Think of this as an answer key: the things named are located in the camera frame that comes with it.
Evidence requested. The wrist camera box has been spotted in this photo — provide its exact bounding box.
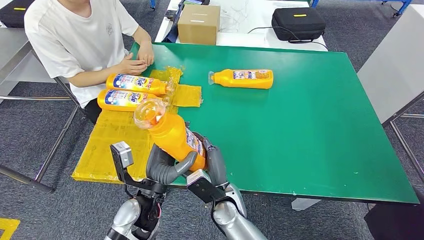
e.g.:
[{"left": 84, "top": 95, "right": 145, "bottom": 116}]
[
  {"left": 186, "top": 168, "right": 229, "bottom": 205},
  {"left": 109, "top": 141, "right": 150, "bottom": 193}
]

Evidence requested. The person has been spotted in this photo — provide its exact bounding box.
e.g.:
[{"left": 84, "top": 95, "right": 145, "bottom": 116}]
[
  {"left": 24, "top": 0, "right": 156, "bottom": 125},
  {"left": 363, "top": 202, "right": 424, "bottom": 240}
]

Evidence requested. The person's right hand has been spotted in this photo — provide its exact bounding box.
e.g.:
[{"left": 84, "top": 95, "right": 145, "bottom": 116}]
[{"left": 117, "top": 52, "right": 149, "bottom": 76}]

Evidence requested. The blue metal frame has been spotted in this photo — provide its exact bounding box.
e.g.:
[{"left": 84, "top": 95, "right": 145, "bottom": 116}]
[{"left": 150, "top": 0, "right": 415, "bottom": 17}]

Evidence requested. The yellow taped cardboard mat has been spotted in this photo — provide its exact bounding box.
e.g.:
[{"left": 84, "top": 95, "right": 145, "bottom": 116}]
[{"left": 72, "top": 66, "right": 203, "bottom": 185}]

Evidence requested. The black zippered carry case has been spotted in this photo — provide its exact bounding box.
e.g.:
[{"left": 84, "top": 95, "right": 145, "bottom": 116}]
[
  {"left": 271, "top": 7, "right": 327, "bottom": 43},
  {"left": 0, "top": 0, "right": 36, "bottom": 28}
]

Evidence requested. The black cable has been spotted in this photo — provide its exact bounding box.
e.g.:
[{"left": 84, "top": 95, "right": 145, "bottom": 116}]
[{"left": 247, "top": 26, "right": 329, "bottom": 52}]

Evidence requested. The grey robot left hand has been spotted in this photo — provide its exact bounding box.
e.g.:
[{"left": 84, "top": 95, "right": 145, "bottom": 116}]
[{"left": 145, "top": 143, "right": 199, "bottom": 186}]

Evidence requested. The brown cardboard box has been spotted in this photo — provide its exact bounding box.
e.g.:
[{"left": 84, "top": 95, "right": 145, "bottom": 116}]
[{"left": 177, "top": 3, "right": 222, "bottom": 46}]

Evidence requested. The person's left hand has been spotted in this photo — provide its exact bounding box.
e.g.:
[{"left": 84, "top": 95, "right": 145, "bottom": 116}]
[{"left": 136, "top": 41, "right": 156, "bottom": 66}]

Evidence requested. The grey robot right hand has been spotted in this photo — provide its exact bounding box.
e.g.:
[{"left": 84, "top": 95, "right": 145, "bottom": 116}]
[{"left": 192, "top": 132, "right": 229, "bottom": 190}]

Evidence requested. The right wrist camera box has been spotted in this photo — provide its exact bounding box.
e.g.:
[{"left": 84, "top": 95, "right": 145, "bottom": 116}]
[{"left": 186, "top": 168, "right": 229, "bottom": 205}]

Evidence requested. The metal table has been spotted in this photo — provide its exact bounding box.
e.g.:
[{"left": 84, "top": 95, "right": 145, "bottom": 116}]
[{"left": 0, "top": 26, "right": 90, "bottom": 194}]

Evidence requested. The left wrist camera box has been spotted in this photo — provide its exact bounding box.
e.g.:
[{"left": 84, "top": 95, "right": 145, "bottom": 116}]
[{"left": 109, "top": 141, "right": 150, "bottom": 193}]

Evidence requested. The white table foot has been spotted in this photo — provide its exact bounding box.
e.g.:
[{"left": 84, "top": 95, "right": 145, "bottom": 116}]
[{"left": 291, "top": 198, "right": 322, "bottom": 212}]

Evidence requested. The white table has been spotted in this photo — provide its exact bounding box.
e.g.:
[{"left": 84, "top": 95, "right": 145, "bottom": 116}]
[{"left": 154, "top": 0, "right": 329, "bottom": 53}]

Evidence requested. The orange detergent bottle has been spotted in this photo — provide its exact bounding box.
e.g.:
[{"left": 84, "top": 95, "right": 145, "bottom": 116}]
[
  {"left": 96, "top": 88, "right": 167, "bottom": 113},
  {"left": 105, "top": 73, "right": 175, "bottom": 97},
  {"left": 133, "top": 98, "right": 208, "bottom": 173},
  {"left": 207, "top": 68, "right": 275, "bottom": 90}
]

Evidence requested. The grey table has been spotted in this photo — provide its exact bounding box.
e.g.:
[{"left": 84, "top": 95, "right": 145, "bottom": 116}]
[{"left": 357, "top": 3, "right": 424, "bottom": 181}]

